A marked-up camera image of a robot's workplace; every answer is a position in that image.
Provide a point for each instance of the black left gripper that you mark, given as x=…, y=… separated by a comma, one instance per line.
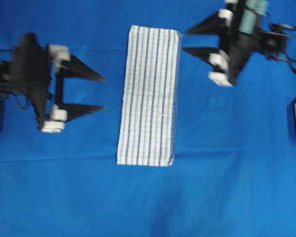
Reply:
x=29, y=75

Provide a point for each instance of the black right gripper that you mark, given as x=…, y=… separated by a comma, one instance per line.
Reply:
x=236, y=25

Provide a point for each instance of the blue white striped towel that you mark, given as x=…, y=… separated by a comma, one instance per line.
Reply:
x=150, y=100

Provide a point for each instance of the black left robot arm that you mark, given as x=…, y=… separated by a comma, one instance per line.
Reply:
x=55, y=97

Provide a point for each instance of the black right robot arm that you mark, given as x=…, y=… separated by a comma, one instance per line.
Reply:
x=273, y=43

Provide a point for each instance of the blue tablecloth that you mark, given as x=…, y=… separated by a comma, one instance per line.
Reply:
x=234, y=173

